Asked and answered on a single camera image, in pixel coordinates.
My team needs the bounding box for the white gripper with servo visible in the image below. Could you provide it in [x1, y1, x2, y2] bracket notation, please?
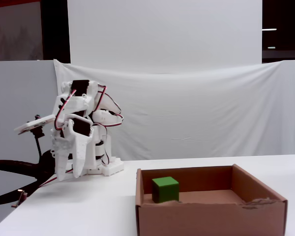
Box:
[50, 117, 94, 182]

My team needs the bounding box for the green cube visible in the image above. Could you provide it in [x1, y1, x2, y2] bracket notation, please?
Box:
[151, 176, 179, 204]

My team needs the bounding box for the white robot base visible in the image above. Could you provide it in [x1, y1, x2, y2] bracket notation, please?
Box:
[85, 157, 125, 177]

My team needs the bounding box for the brown cardboard box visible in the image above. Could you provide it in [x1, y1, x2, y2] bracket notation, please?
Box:
[135, 164, 288, 236]

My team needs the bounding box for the black table clamp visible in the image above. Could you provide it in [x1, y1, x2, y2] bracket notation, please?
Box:
[0, 148, 59, 206]

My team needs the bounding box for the grey partition panel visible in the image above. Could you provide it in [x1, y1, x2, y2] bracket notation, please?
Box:
[0, 60, 59, 163]

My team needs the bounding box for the white draped cloth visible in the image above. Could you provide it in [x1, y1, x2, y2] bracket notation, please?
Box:
[53, 59, 295, 161]

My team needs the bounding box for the white backdrop panel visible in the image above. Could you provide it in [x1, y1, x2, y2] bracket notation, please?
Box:
[67, 0, 263, 74]

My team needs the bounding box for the red black servo cable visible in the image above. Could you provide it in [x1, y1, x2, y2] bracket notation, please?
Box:
[92, 85, 125, 128]
[54, 88, 77, 131]
[38, 168, 76, 189]

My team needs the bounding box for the black camera cable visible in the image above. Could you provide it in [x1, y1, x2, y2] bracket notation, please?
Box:
[33, 134, 43, 158]

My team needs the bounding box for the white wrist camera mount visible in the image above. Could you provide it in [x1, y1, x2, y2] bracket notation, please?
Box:
[14, 114, 57, 139]

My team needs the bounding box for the brass clamp screw handle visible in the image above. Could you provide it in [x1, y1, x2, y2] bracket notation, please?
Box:
[11, 189, 28, 208]

